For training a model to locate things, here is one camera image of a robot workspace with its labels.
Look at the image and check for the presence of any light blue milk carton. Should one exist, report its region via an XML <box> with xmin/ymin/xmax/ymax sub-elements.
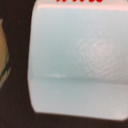
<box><xmin>28</xmin><ymin>0</ymin><xmax>128</xmax><ymax>120</ymax></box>

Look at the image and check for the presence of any beige woven placemat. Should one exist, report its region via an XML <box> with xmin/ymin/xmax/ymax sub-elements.
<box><xmin>0</xmin><ymin>19</ymin><xmax>11</xmax><ymax>89</ymax></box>

